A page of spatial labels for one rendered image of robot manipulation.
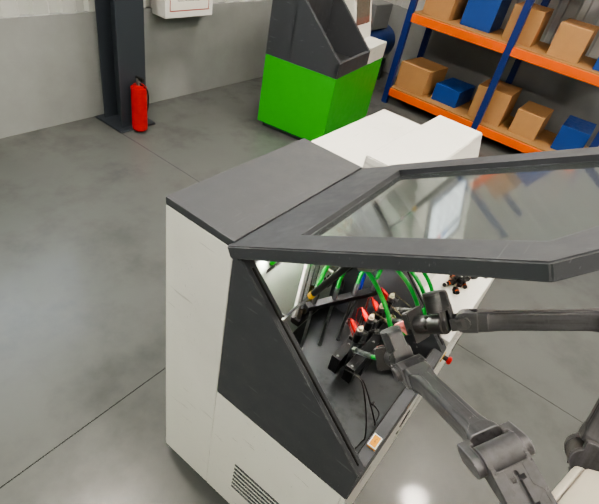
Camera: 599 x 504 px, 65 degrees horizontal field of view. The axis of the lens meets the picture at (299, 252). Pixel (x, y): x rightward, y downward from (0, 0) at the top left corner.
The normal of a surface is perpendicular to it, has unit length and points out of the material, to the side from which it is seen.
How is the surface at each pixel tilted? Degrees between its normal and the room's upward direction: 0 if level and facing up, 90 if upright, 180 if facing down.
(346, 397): 0
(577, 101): 90
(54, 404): 0
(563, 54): 90
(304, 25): 90
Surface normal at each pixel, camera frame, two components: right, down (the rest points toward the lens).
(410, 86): -0.66, 0.37
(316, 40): -0.49, 0.47
